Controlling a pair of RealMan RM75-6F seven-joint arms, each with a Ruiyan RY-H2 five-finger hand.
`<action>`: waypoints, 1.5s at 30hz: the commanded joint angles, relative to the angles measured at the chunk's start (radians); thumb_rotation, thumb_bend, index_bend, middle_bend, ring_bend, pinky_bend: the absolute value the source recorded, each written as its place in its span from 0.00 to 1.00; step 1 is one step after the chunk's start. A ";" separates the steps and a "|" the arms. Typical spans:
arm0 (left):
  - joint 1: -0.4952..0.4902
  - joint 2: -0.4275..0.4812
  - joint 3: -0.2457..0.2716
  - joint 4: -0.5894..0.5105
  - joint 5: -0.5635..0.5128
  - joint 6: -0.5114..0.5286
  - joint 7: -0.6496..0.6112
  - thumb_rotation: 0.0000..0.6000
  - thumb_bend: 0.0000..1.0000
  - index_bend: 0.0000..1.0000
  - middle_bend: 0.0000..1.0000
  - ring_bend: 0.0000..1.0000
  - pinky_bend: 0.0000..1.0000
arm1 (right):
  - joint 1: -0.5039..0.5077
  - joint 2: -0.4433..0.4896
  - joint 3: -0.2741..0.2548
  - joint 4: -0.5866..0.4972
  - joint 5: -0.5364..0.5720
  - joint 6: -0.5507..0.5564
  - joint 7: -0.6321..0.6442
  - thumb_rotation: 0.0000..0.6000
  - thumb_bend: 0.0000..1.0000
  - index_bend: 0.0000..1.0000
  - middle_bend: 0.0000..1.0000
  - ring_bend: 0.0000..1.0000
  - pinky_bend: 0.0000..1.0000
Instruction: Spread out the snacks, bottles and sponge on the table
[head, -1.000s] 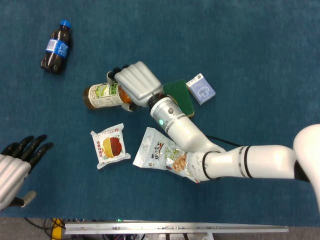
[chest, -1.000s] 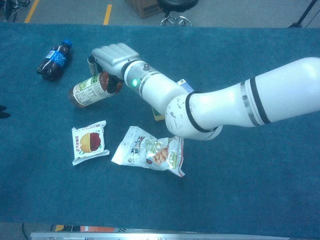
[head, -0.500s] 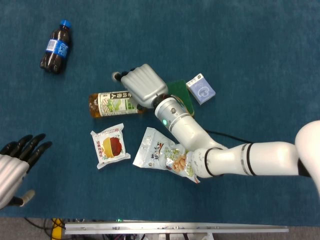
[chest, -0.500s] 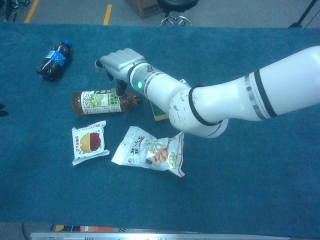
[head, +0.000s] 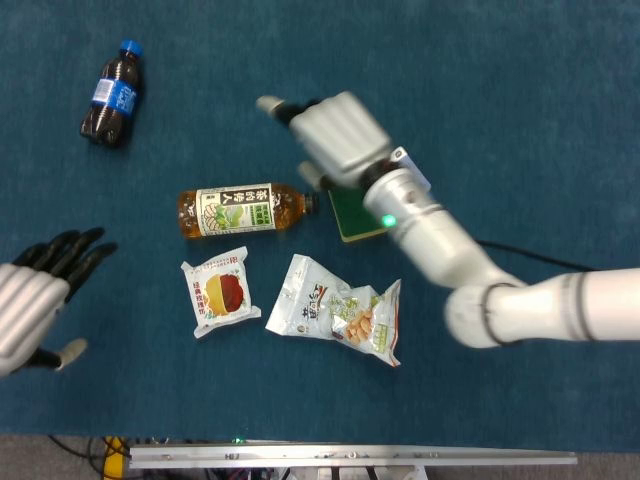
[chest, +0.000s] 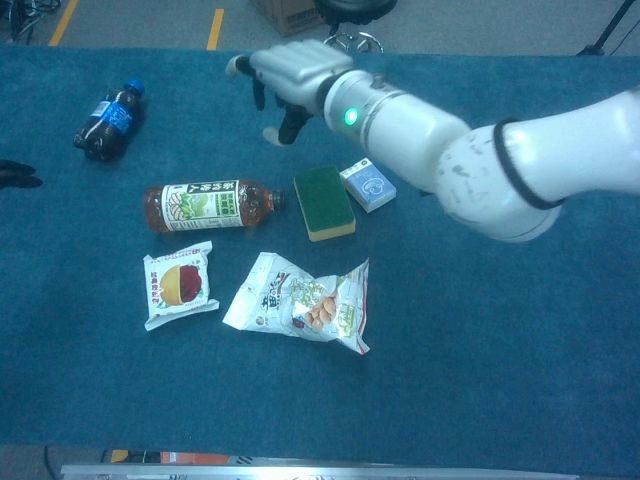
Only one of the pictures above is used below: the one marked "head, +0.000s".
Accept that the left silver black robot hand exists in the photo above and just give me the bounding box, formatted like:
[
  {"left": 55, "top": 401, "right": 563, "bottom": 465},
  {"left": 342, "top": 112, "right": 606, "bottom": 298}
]
[{"left": 0, "top": 227, "right": 119, "bottom": 379}]

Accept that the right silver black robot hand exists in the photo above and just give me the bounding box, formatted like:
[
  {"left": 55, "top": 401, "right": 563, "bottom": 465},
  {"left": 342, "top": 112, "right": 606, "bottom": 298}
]
[{"left": 255, "top": 91, "right": 396, "bottom": 194}]

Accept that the light blue card box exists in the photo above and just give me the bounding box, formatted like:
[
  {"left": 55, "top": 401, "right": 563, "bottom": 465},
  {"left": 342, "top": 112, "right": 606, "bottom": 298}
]
[{"left": 392, "top": 146, "right": 431, "bottom": 191}]

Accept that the green yellow sponge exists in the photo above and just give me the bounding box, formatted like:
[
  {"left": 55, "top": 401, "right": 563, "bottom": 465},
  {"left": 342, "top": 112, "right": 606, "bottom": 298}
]
[{"left": 327, "top": 184, "right": 389, "bottom": 245}]

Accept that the tea bottle white green label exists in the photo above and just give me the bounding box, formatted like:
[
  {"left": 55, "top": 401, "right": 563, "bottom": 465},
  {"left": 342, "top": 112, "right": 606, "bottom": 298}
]
[{"left": 176, "top": 182, "right": 321, "bottom": 241}]

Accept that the large white cracker bag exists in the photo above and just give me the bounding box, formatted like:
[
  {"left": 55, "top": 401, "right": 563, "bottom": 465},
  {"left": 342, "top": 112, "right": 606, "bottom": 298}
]
[{"left": 264, "top": 253, "right": 403, "bottom": 369}]

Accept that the small white snack packet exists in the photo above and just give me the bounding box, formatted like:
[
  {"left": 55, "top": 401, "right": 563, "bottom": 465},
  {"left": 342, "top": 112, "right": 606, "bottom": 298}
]
[{"left": 180, "top": 245, "right": 263, "bottom": 340}]

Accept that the cola bottle with blue cap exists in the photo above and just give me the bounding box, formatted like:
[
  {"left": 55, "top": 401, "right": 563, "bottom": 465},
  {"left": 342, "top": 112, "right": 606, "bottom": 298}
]
[{"left": 78, "top": 38, "right": 145, "bottom": 149}]

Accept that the blue felt table cloth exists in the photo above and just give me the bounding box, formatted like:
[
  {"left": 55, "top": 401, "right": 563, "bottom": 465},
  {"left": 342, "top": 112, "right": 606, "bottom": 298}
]
[{"left": 0, "top": 0, "right": 640, "bottom": 449}]

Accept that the black floor cable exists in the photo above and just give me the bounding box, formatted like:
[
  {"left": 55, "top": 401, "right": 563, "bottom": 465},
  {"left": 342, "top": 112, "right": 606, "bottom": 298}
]
[{"left": 47, "top": 434, "right": 131, "bottom": 474}]

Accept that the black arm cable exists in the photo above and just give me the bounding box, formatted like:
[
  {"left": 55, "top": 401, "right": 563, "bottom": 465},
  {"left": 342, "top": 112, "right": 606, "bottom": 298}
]
[{"left": 474, "top": 238, "right": 597, "bottom": 274}]

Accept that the aluminium frame rail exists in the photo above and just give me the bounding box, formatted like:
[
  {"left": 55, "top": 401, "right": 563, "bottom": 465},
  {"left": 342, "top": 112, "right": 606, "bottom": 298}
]
[{"left": 128, "top": 444, "right": 579, "bottom": 471}]

